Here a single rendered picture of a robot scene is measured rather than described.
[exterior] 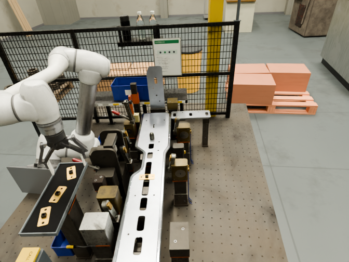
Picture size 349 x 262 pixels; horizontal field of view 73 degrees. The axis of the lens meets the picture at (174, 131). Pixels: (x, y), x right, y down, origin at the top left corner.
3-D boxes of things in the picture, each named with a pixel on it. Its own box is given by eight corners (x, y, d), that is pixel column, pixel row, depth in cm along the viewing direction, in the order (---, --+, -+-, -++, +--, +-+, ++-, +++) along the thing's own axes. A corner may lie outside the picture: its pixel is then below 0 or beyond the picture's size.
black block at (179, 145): (189, 180, 163) (188, 147, 146) (174, 181, 164) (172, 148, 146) (188, 174, 168) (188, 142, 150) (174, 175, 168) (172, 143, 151)
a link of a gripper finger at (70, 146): (58, 140, 100) (61, 138, 100) (82, 150, 107) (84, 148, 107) (58, 145, 97) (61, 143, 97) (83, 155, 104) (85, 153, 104)
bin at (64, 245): (74, 256, 124) (69, 247, 118) (55, 257, 124) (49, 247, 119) (81, 236, 133) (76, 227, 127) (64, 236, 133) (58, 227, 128)
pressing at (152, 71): (164, 107, 185) (161, 65, 165) (150, 108, 186) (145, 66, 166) (164, 107, 186) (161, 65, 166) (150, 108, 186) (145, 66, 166)
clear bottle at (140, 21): (146, 39, 189) (143, 12, 177) (137, 40, 189) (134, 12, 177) (146, 37, 194) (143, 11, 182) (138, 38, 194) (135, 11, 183)
